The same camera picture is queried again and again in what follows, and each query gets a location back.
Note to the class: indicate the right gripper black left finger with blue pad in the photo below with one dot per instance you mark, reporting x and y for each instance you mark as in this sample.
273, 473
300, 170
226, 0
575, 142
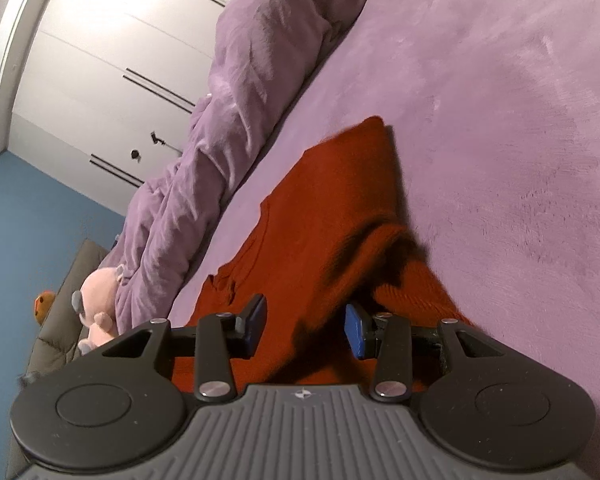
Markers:
201, 356

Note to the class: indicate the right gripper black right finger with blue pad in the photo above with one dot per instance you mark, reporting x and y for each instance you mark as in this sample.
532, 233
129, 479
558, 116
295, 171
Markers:
402, 352

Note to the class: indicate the purple crumpled duvet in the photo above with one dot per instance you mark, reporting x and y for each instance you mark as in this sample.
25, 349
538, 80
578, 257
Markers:
264, 52

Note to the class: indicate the purple bed sheet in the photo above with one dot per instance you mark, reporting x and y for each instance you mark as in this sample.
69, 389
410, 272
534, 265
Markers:
495, 109

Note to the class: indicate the red knitted sweater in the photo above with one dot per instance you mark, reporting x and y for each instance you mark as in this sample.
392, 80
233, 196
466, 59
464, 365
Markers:
330, 233

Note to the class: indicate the orange plush toy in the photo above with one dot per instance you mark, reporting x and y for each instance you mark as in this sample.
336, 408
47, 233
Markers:
42, 304

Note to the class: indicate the white wardrobe with dark handles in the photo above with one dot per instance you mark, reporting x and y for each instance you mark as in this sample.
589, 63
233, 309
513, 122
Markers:
98, 93

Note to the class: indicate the grey upholstered headboard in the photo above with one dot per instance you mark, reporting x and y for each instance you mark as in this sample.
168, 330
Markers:
55, 345

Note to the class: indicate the pink plush pig toy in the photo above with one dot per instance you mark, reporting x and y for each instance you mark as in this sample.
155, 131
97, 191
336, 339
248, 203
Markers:
94, 306

